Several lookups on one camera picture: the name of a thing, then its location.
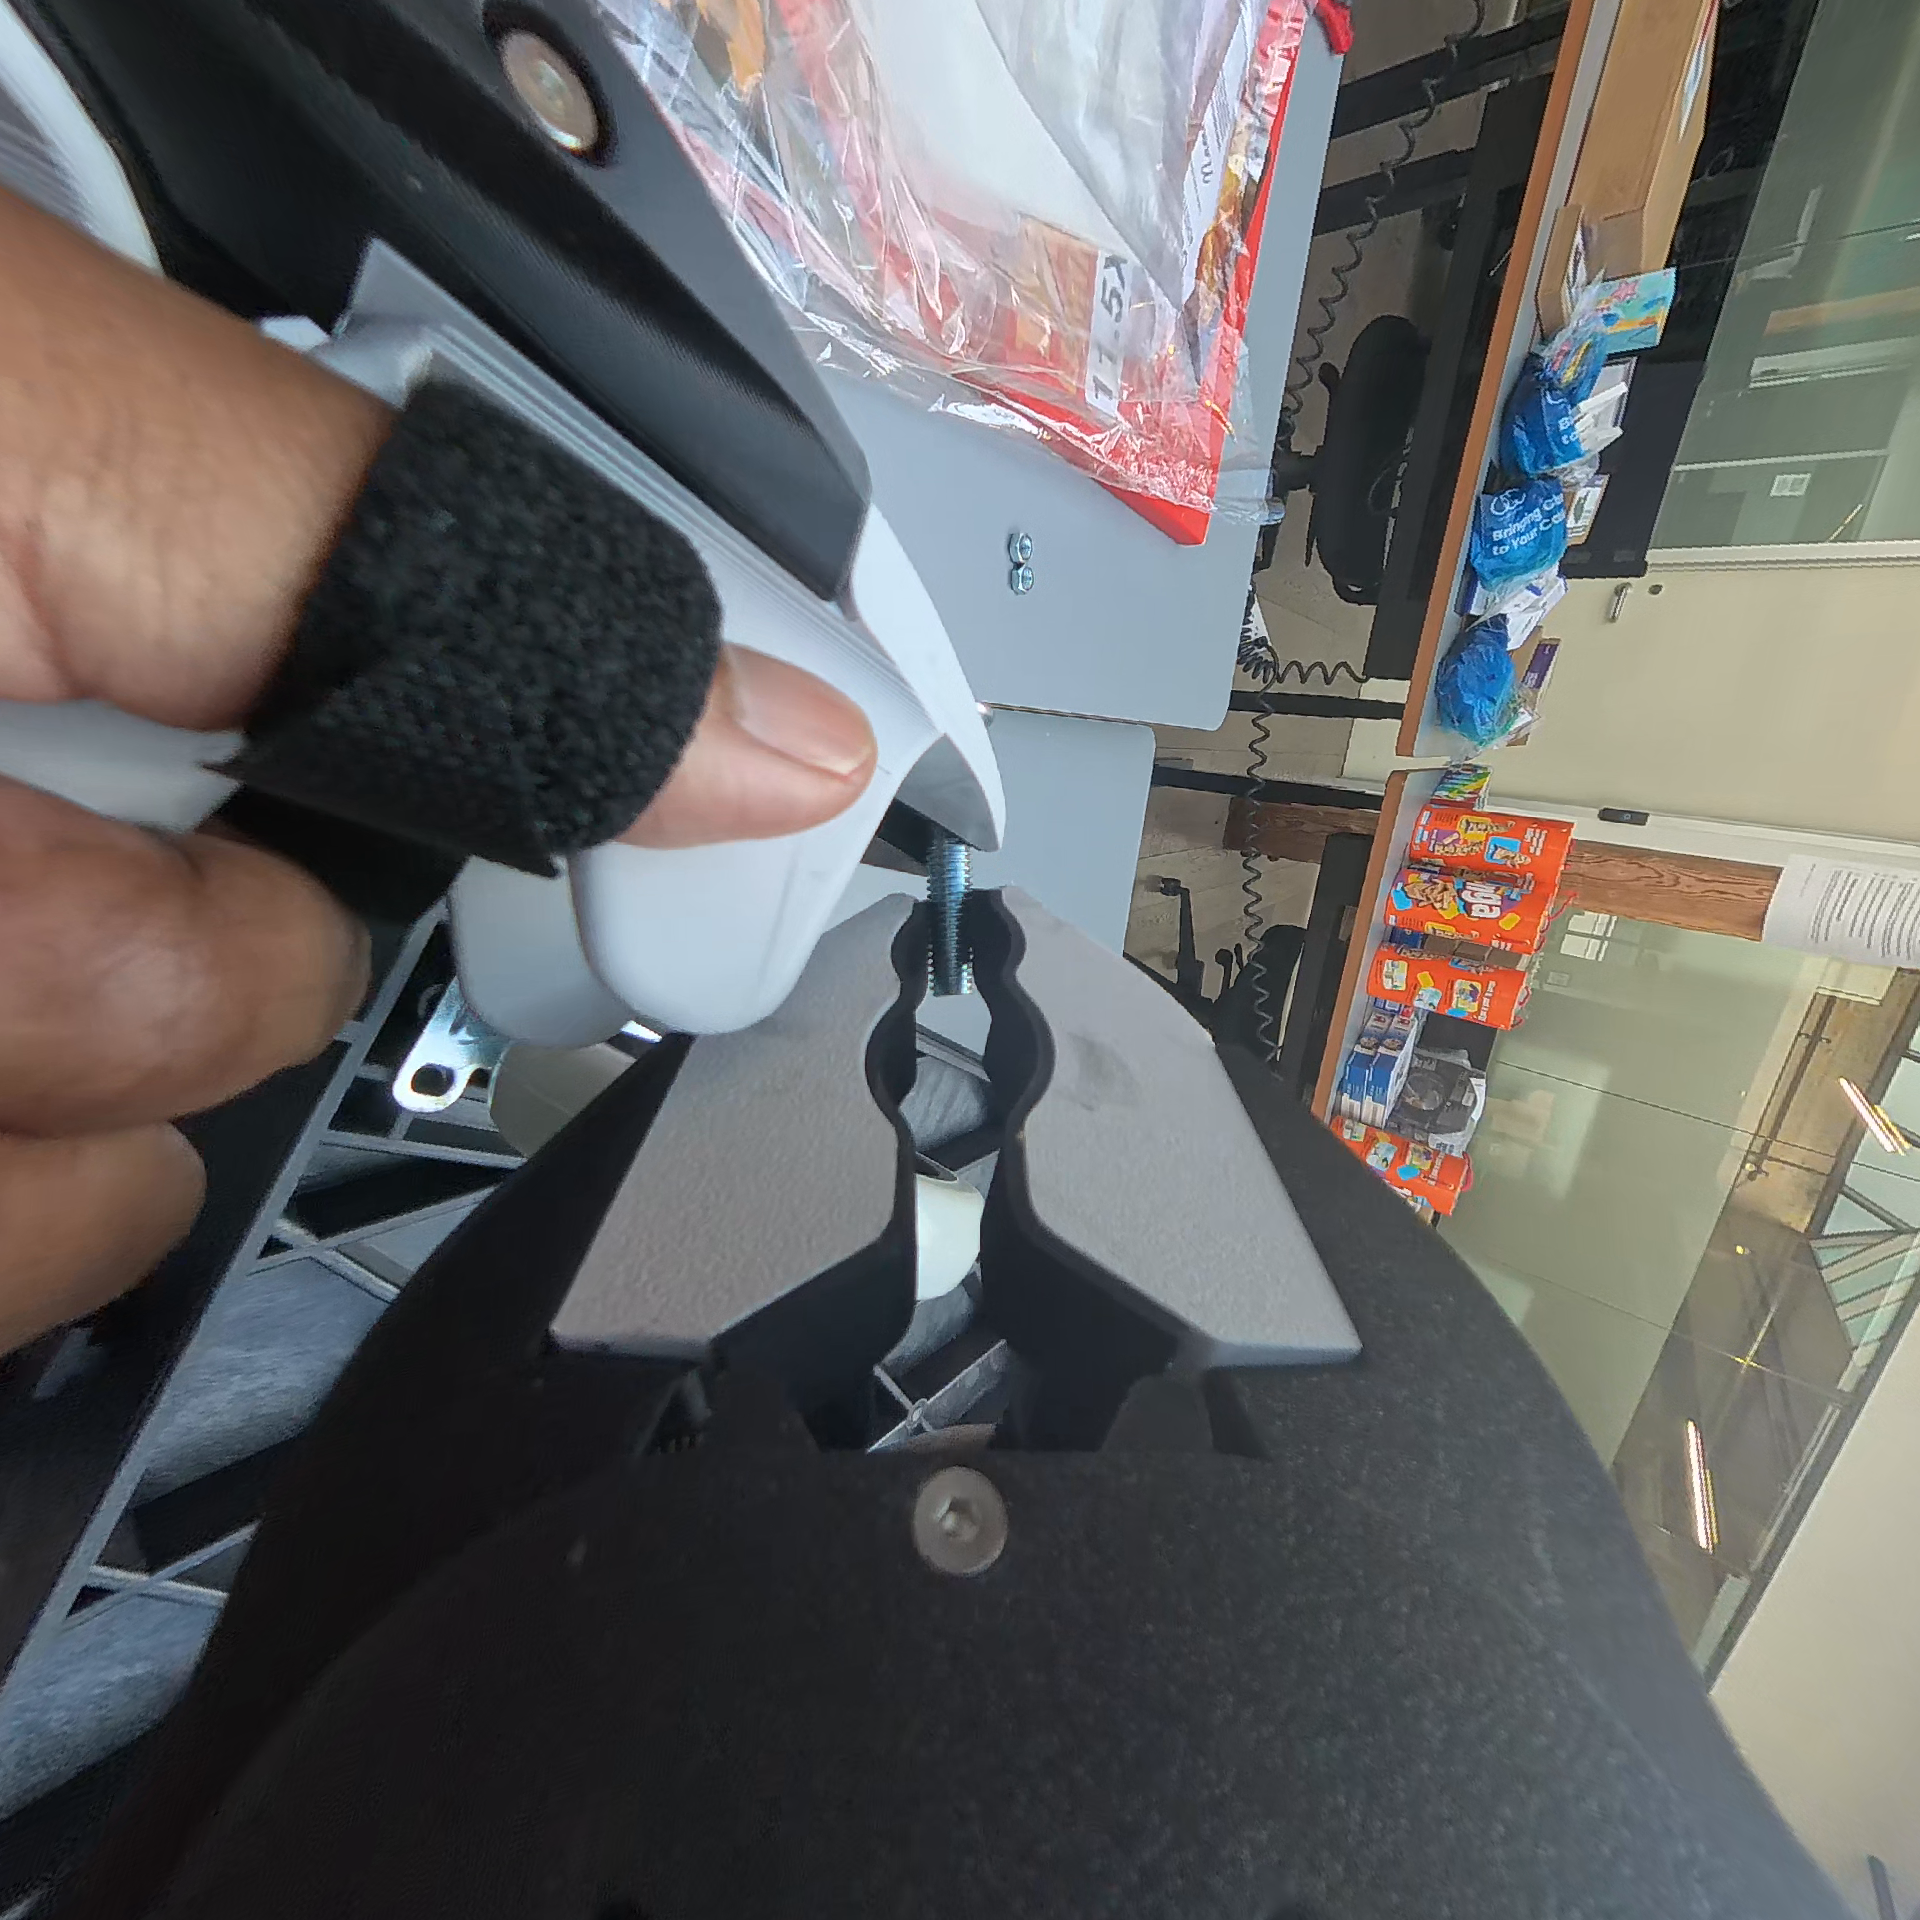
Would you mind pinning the blue plastic bag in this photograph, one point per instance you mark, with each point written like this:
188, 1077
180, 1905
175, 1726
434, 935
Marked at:
1518, 536
1544, 413
1478, 682

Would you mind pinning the black plastic dolly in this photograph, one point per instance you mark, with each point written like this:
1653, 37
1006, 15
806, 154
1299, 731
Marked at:
308, 1232

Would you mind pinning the grey desk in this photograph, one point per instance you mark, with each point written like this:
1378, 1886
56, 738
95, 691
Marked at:
1080, 600

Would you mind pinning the orange snack box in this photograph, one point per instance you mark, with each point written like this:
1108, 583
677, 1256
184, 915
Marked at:
1478, 909
1501, 842
1449, 986
1411, 1167

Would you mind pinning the white paper sheet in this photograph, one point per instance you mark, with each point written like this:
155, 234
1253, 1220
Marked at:
1844, 909

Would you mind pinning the cardboard box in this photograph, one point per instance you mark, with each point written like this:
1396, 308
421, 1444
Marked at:
1642, 134

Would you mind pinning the person's left hand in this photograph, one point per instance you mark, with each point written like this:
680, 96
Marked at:
134, 495

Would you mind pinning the clear plastic snack bag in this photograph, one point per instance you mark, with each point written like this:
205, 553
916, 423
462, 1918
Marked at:
1034, 195

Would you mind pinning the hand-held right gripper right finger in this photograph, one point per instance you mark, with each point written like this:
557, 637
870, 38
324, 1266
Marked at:
1171, 1200

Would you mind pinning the black office chair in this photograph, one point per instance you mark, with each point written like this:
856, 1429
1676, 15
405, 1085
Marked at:
1372, 434

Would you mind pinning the silver bolt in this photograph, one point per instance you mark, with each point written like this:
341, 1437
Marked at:
951, 938

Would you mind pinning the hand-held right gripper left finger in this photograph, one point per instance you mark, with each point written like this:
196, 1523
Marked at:
734, 1200

